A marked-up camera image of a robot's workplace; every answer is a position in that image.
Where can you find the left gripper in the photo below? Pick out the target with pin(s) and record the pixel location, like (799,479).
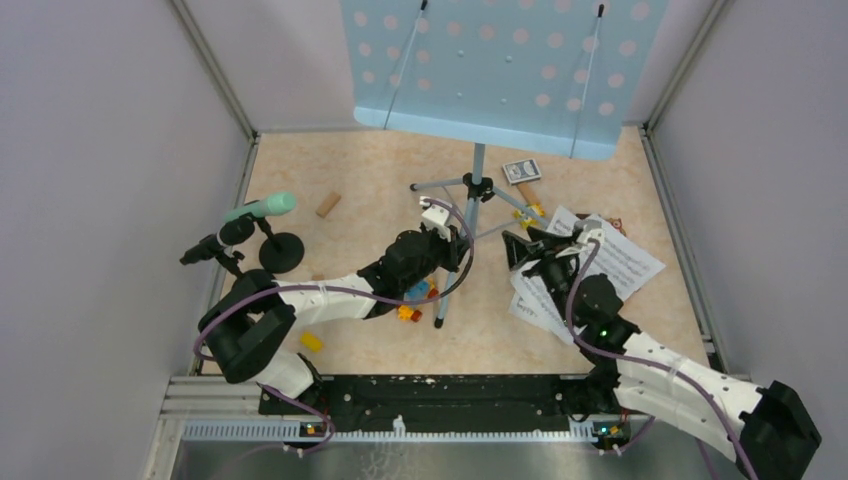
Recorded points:
(454,250)

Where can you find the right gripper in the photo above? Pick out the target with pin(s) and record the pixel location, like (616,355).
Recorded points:
(520,249)

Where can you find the sheet music page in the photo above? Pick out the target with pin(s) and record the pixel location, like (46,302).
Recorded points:
(533,304)
(627,266)

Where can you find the blue music stand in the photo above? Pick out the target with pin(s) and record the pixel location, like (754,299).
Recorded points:
(554,77)

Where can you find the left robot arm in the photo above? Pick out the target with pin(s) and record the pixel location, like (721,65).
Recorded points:
(244,332)

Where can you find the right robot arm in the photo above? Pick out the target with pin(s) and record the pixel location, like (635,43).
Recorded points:
(767,432)

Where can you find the yellow printed toy block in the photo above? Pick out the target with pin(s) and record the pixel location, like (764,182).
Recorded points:
(526,220)

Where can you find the toy block car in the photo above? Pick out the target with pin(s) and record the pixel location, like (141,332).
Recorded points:
(423,290)

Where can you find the playing card box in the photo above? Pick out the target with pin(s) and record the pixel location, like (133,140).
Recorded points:
(521,171)

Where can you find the red owl toy block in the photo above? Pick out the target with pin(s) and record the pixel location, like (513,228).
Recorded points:
(617,224)

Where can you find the wooden block far left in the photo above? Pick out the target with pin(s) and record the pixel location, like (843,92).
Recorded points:
(327,205)

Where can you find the yellow toy brick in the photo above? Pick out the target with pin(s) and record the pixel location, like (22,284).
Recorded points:
(311,342)

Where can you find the mint green microphone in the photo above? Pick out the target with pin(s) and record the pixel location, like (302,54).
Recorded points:
(279,252)

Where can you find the black microphone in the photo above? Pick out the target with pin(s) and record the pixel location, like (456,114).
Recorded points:
(215,246)

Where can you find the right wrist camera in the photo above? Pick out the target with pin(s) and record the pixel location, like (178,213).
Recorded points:
(587,234)

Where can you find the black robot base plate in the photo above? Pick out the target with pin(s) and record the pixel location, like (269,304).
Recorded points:
(459,407)

